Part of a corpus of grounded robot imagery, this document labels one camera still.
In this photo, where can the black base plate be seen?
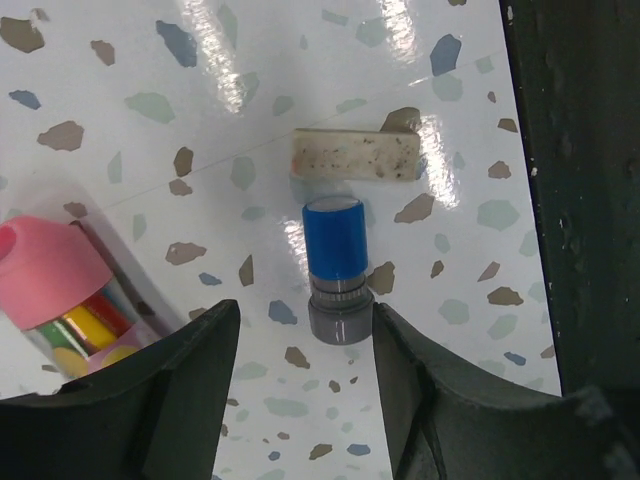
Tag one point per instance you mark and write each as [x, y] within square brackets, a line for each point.
[575, 69]

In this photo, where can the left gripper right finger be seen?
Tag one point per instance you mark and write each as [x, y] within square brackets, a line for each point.
[446, 418]

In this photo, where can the blue cap grey glue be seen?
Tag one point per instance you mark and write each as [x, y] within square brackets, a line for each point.
[340, 304]

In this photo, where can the small beige eraser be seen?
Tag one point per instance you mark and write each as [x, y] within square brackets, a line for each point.
[355, 155]

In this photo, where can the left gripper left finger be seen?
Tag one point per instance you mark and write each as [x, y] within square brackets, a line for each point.
[156, 414]

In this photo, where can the pink cap clear tube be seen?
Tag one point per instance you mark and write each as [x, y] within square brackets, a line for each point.
[74, 295]

